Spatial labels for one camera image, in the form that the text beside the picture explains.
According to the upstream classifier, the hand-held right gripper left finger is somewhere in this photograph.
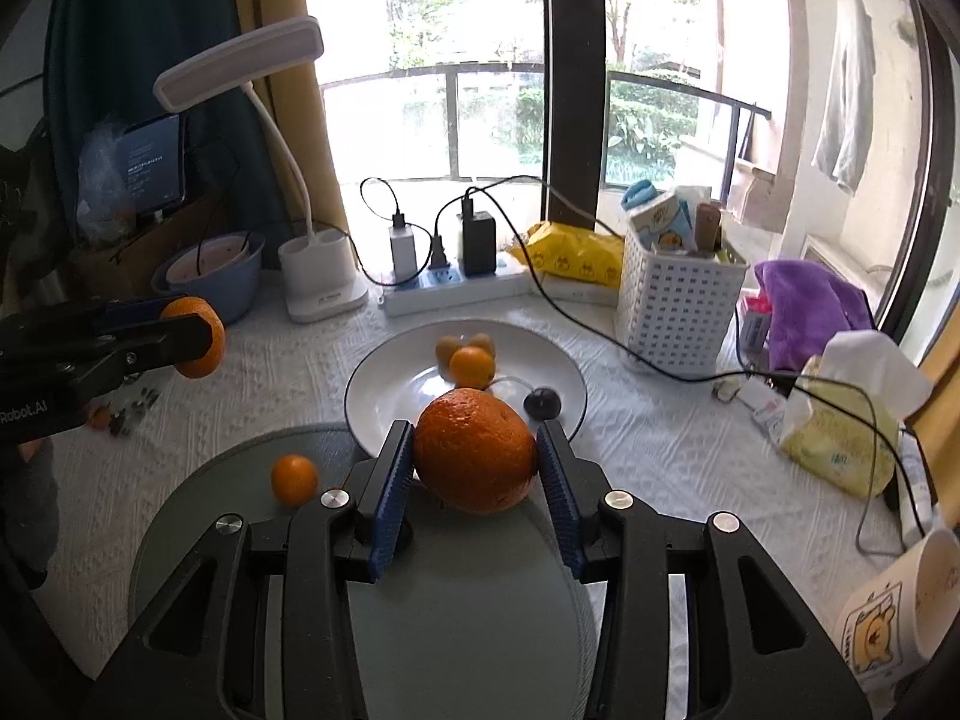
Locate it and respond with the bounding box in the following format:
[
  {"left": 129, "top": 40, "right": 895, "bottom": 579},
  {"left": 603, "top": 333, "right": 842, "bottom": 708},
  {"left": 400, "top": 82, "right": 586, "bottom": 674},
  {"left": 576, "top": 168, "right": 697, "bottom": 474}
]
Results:
[{"left": 94, "top": 421, "right": 416, "bottom": 720}]

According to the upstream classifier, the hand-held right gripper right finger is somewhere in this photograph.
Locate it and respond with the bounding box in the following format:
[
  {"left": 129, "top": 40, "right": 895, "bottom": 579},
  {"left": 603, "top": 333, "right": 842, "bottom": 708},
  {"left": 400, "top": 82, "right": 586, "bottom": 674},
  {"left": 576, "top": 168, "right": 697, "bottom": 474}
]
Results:
[{"left": 536, "top": 420, "right": 871, "bottom": 720}]

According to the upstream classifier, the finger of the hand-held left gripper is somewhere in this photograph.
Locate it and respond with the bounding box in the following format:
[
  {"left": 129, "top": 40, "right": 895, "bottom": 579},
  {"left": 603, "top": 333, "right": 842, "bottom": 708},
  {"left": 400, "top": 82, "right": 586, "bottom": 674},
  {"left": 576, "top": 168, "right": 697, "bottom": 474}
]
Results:
[
  {"left": 90, "top": 295, "right": 186, "bottom": 325},
  {"left": 82, "top": 313, "right": 214, "bottom": 392}
]

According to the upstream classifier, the medium orange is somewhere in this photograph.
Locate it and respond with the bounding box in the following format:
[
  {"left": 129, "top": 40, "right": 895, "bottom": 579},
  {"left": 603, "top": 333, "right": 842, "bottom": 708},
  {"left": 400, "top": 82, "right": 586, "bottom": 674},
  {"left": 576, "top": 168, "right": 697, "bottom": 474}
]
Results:
[{"left": 160, "top": 297, "right": 227, "bottom": 380}]

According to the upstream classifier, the large orange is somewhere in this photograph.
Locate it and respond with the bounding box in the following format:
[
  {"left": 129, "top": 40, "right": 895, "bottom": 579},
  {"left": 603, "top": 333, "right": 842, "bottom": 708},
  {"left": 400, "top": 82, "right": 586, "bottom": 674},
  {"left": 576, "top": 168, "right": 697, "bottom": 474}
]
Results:
[{"left": 413, "top": 387, "right": 538, "bottom": 515}]

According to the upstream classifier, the white plate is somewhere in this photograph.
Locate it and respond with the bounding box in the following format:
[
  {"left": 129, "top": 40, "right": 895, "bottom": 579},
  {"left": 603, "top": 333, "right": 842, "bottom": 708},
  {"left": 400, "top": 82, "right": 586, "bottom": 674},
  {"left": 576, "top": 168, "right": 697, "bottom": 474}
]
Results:
[{"left": 343, "top": 319, "right": 588, "bottom": 460}]

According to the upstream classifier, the small orange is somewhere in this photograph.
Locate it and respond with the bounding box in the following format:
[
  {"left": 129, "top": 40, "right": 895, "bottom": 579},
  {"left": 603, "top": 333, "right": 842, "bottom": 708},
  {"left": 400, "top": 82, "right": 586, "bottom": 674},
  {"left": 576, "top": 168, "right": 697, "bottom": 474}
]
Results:
[
  {"left": 448, "top": 346, "right": 496, "bottom": 390},
  {"left": 271, "top": 454, "right": 320, "bottom": 508}
]

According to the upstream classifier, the brown cardboard box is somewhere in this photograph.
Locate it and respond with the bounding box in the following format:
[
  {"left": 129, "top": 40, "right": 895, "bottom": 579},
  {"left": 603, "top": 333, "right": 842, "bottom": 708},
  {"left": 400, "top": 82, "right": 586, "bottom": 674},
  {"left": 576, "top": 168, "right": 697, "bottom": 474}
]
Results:
[{"left": 71, "top": 193, "right": 235, "bottom": 302}]

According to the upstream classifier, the pink bowl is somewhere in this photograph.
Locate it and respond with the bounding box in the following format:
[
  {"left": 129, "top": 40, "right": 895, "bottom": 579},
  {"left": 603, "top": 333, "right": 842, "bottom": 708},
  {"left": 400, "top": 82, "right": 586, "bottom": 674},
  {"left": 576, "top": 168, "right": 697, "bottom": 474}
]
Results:
[{"left": 165, "top": 234, "right": 253, "bottom": 287}]

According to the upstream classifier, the white textured tablecloth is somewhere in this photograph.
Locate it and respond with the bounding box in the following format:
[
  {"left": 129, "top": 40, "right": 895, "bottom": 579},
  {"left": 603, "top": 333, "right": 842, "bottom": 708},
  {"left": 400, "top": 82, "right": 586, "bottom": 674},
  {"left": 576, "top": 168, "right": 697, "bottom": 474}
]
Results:
[{"left": 30, "top": 270, "right": 942, "bottom": 720}]

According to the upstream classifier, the blue bowl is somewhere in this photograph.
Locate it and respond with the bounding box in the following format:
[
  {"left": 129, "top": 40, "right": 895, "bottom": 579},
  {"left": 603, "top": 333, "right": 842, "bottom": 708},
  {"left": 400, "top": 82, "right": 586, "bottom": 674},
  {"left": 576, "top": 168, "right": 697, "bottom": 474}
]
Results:
[{"left": 150, "top": 230, "right": 268, "bottom": 328}]

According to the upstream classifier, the clear plastic bag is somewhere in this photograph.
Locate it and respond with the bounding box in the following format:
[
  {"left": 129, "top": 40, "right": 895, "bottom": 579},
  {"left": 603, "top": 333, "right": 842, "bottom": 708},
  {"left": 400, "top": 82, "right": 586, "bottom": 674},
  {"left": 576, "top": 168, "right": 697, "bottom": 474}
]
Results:
[{"left": 75, "top": 118, "right": 145, "bottom": 242}]

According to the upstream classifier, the grey-green round mat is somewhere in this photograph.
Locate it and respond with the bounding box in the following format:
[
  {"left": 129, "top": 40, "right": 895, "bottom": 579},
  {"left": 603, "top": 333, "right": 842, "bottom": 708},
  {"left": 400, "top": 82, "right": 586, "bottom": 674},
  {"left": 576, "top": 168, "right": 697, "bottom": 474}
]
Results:
[{"left": 127, "top": 424, "right": 602, "bottom": 720}]

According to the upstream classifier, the black tablet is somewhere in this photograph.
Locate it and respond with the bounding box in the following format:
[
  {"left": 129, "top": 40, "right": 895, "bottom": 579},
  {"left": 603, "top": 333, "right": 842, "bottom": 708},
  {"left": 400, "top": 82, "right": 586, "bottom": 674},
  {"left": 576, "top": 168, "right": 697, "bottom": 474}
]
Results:
[{"left": 118, "top": 112, "right": 189, "bottom": 215}]

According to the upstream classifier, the white desk lamp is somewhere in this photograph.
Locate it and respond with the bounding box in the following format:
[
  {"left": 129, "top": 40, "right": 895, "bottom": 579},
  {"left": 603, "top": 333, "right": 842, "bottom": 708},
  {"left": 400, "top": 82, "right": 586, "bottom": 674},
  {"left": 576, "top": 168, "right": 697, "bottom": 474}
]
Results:
[{"left": 153, "top": 15, "right": 369, "bottom": 324}]

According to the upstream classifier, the white power strip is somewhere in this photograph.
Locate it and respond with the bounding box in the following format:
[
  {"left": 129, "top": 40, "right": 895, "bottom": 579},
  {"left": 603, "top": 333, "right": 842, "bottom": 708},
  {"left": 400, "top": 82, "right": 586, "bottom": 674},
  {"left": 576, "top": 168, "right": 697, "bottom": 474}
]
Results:
[{"left": 378, "top": 255, "right": 542, "bottom": 317}]

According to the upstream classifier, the white perforated basket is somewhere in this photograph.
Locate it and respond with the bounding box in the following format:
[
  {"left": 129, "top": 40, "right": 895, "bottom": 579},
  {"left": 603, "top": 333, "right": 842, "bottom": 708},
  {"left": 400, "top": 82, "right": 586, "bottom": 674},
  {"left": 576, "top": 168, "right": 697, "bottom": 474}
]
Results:
[{"left": 614, "top": 228, "right": 752, "bottom": 380}]

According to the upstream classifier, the white flat packet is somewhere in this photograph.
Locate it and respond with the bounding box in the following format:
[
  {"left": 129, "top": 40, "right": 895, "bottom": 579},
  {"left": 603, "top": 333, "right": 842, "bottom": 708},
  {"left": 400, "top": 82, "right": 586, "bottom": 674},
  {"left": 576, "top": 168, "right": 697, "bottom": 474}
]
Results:
[{"left": 738, "top": 378, "right": 797, "bottom": 437}]

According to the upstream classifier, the white charger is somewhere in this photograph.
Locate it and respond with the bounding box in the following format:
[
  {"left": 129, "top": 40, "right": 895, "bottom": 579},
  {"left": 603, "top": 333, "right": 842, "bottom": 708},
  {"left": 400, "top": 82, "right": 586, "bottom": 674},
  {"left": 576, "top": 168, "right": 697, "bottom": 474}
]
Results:
[{"left": 388, "top": 213, "right": 418, "bottom": 283}]

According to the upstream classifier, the yellow snack bag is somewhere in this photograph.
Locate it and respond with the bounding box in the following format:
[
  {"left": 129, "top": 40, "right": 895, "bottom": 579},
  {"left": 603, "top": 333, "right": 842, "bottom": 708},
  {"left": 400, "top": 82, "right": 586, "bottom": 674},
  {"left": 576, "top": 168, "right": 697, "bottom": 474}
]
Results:
[{"left": 510, "top": 220, "right": 626, "bottom": 290}]

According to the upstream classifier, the black charger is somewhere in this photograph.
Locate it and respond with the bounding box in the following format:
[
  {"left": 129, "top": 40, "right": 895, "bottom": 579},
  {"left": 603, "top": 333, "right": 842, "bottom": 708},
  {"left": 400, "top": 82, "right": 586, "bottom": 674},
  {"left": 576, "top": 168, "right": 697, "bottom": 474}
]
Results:
[{"left": 458, "top": 195, "right": 498, "bottom": 275}]

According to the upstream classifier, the teal curtain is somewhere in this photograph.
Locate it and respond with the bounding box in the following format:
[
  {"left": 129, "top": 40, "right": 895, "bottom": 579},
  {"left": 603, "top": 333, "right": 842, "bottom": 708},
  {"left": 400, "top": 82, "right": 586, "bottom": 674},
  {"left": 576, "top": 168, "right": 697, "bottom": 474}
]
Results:
[{"left": 43, "top": 0, "right": 257, "bottom": 242}]

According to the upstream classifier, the yellow-green tissue pack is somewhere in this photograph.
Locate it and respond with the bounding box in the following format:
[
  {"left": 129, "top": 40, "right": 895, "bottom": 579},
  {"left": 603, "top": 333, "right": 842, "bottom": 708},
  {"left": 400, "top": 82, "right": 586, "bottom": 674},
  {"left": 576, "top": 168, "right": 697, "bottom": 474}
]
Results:
[{"left": 778, "top": 329, "right": 935, "bottom": 500}]

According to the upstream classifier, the carton with yellow figure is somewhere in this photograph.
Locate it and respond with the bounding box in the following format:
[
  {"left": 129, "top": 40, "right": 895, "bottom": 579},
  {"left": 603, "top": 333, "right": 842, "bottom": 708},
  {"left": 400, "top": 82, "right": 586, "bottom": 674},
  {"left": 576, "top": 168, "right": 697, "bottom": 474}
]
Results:
[{"left": 628, "top": 191, "right": 695, "bottom": 253}]

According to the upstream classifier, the brown tube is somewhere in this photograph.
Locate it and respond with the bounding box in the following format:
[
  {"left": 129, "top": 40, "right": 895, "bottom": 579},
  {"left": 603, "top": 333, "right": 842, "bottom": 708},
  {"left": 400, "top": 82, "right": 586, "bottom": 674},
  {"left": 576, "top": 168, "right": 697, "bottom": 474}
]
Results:
[{"left": 694, "top": 202, "right": 723, "bottom": 251}]

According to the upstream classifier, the purple cloth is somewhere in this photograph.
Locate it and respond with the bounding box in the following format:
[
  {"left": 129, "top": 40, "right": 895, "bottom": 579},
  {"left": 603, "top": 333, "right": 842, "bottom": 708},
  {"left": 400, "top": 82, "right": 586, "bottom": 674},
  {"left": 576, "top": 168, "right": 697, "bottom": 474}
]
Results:
[{"left": 750, "top": 258, "right": 895, "bottom": 374}]

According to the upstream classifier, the white cartoon mug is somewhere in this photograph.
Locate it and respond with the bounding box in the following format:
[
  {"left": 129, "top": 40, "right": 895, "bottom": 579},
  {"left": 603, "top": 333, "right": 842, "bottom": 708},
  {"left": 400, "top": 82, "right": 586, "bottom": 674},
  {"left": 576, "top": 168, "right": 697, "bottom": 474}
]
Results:
[{"left": 835, "top": 525, "right": 960, "bottom": 695}]

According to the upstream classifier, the black balcony railing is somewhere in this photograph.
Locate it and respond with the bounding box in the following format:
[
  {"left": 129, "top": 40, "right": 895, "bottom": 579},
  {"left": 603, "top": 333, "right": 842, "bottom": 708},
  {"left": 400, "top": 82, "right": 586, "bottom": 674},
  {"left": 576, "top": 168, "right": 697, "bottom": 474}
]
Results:
[{"left": 321, "top": 60, "right": 773, "bottom": 190}]

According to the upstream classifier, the beige outdoor box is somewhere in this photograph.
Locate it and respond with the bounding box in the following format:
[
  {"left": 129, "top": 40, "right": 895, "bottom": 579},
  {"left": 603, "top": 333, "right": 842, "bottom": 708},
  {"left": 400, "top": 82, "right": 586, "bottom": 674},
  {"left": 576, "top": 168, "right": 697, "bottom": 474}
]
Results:
[{"left": 730, "top": 160, "right": 785, "bottom": 230}]

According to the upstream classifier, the white outdoor unit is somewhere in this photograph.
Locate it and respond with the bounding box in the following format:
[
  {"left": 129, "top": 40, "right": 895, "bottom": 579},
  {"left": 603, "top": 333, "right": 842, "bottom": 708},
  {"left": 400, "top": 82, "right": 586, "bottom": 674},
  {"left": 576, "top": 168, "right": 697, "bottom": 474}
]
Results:
[{"left": 799, "top": 235, "right": 901, "bottom": 293}]

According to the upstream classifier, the hanging grey garment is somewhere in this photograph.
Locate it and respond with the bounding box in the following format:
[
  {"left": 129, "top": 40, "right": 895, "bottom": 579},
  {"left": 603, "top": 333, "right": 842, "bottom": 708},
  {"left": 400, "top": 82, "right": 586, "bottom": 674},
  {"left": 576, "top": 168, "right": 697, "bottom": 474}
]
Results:
[{"left": 810, "top": 0, "right": 880, "bottom": 197}]

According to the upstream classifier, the long black cable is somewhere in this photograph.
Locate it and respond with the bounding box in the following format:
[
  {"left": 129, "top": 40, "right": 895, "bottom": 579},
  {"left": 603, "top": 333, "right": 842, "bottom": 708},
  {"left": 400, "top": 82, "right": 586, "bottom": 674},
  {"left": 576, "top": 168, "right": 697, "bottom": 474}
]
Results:
[{"left": 431, "top": 175, "right": 938, "bottom": 557}]

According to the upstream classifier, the short black cable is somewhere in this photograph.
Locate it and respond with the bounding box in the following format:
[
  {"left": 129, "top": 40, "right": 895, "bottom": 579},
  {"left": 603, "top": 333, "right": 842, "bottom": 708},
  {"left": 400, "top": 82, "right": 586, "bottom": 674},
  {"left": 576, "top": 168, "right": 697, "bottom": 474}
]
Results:
[{"left": 358, "top": 177, "right": 404, "bottom": 287}]

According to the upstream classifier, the dark window frame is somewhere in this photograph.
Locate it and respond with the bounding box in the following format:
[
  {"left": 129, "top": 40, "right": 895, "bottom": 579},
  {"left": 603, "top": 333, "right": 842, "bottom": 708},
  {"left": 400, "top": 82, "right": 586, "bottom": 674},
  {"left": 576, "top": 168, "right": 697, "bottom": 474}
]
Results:
[{"left": 300, "top": 0, "right": 960, "bottom": 362}]

